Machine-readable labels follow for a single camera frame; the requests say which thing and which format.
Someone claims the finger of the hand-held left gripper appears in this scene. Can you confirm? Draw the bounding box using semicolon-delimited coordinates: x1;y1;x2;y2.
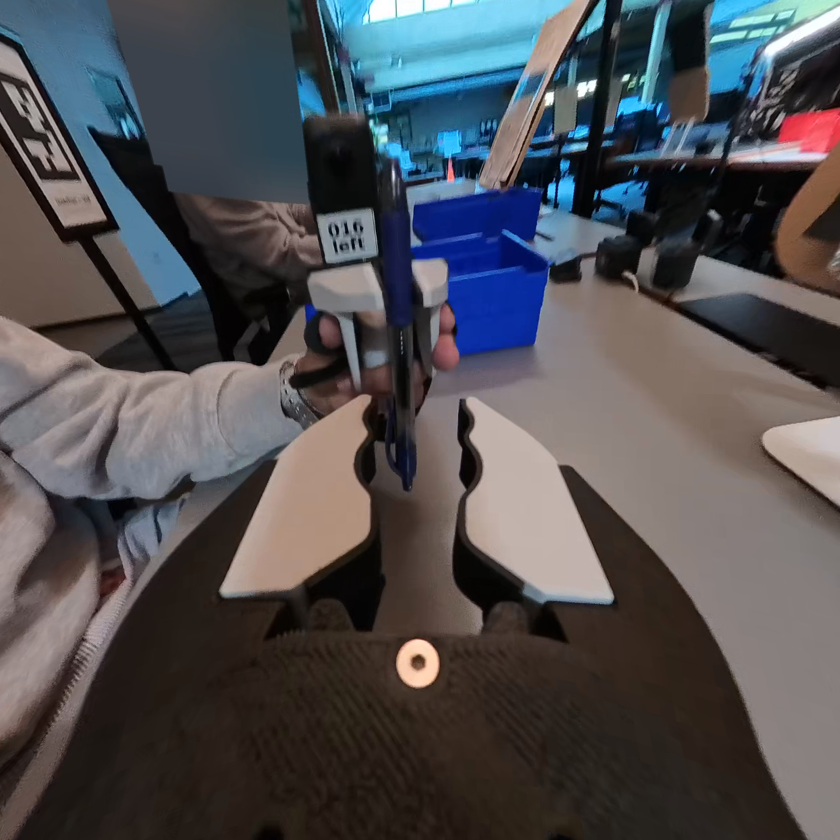
307;264;385;392
412;258;451;382

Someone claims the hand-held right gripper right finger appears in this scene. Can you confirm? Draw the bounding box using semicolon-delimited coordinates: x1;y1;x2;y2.
453;395;616;606

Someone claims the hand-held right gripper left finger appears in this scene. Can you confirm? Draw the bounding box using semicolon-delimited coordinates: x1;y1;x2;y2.
218;394;382;601

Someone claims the blue pen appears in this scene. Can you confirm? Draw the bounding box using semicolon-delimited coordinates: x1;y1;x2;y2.
377;157;421;493

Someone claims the person's left forearm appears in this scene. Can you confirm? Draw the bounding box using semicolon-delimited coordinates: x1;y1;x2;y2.
0;315;304;503

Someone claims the person's left hand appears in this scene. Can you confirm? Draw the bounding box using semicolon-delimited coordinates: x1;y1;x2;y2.
298;305;460;413

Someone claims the large blue storage bin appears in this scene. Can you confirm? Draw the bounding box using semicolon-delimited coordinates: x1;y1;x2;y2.
305;230;551;357

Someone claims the small blue storage bin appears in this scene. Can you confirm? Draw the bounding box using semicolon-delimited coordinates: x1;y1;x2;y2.
412;187;544;245

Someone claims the woven band wristwatch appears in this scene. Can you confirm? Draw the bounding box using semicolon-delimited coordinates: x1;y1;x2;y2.
279;357;324;431

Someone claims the black battery charger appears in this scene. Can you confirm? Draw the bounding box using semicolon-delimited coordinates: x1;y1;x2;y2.
651;239;700;290
595;235;643;280

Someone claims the black office chair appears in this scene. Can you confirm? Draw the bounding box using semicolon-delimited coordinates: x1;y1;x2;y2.
88;125;290;365

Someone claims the cardboard panel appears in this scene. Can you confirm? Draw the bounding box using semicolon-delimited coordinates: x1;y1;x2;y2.
479;0;601;191

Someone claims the black pole stand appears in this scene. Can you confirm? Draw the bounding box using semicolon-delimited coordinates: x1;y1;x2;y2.
573;0;624;217

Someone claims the framed marker sign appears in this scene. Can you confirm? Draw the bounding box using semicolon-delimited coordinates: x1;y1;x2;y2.
0;33;178;371

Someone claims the black desk mat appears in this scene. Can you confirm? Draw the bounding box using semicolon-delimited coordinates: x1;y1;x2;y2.
676;293;840;388

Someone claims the long wooden desk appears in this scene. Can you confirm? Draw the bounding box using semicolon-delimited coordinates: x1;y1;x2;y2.
604;147;840;173

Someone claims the black monitor with cardboard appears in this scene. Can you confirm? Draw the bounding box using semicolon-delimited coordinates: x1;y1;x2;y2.
666;0;716;126

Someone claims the cardboard-backed monitor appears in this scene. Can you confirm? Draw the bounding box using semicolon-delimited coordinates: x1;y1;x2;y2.
774;141;840;296

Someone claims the black-white patterned board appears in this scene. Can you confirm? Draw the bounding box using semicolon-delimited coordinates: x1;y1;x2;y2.
748;46;840;139

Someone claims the red bin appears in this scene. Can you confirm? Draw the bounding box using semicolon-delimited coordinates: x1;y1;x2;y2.
777;110;840;155

